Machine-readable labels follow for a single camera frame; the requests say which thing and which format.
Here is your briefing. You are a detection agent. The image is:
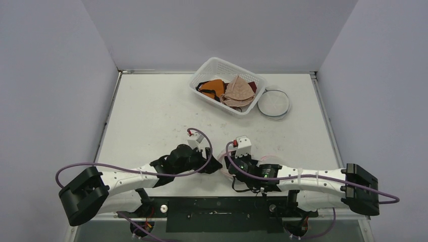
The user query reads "white plastic basket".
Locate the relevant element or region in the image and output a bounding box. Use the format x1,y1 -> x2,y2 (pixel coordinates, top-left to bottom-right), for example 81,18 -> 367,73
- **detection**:
189,57 -> 266,117

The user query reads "beige bra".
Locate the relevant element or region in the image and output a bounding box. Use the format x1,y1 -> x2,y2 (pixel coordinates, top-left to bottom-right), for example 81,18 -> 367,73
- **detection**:
220,76 -> 255,108

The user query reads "dark red orange bra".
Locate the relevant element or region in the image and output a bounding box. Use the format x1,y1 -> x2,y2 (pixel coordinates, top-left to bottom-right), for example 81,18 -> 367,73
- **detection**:
195,79 -> 257,102

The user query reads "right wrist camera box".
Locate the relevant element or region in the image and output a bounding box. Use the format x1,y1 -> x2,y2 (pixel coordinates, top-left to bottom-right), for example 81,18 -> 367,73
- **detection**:
233,136 -> 252,158

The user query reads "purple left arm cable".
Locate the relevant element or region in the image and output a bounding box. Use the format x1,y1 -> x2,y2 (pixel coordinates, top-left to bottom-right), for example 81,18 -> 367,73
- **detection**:
55,127 -> 214,242

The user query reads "white mesh laundry bag blue zipper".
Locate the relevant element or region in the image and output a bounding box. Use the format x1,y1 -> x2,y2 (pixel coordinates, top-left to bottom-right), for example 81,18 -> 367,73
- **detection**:
257,85 -> 292,120

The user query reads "white mesh bag pink zipper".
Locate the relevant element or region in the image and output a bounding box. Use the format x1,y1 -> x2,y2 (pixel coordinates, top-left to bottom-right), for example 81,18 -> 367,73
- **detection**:
217,149 -> 289,181

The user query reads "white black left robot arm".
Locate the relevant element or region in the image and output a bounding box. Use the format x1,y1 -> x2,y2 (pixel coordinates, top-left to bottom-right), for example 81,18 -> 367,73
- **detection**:
59,144 -> 222,226

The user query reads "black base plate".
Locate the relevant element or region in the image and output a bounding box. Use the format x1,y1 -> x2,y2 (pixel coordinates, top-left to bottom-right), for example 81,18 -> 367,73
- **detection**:
129,196 -> 318,233

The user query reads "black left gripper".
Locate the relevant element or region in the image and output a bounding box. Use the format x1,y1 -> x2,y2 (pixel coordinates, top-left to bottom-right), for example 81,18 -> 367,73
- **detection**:
175,146 -> 222,175

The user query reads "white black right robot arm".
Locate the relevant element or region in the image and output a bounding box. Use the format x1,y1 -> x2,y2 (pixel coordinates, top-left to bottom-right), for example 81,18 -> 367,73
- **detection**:
225,155 -> 380,216

